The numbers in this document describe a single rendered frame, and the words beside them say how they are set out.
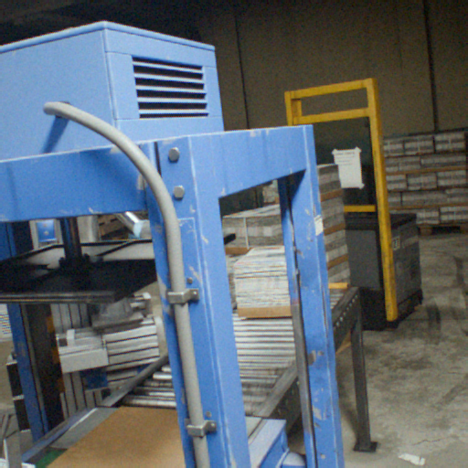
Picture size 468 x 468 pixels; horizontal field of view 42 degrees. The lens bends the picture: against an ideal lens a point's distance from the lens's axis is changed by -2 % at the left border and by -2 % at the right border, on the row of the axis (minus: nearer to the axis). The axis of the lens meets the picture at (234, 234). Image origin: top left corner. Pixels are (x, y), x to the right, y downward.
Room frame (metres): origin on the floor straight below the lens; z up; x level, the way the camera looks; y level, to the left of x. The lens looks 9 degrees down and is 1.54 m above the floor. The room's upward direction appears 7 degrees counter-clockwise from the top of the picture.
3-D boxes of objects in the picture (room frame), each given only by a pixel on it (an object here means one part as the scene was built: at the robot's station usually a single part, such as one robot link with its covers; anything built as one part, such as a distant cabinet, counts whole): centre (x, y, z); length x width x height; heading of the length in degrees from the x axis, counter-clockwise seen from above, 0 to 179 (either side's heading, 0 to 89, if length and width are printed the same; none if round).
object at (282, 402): (2.19, -0.27, 0.74); 1.34 x 0.05 x 0.12; 158
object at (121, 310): (2.73, 0.57, 0.87); 0.15 x 0.15 x 0.10
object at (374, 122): (4.44, -1.08, 0.97); 0.09 x 0.09 x 1.75; 50
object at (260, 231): (3.87, -0.16, 0.95); 0.38 x 0.29 x 0.23; 52
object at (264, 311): (2.54, -0.14, 0.83); 0.29 x 0.16 x 0.04; 73
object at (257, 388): (1.86, 0.14, 0.78); 0.47 x 0.05 x 0.05; 68
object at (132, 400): (1.74, 0.19, 0.78); 0.47 x 0.05 x 0.05; 68
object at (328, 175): (4.32, -0.55, 0.65); 0.39 x 0.30 x 1.29; 50
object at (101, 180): (1.34, 0.35, 1.50); 0.94 x 0.68 x 0.10; 68
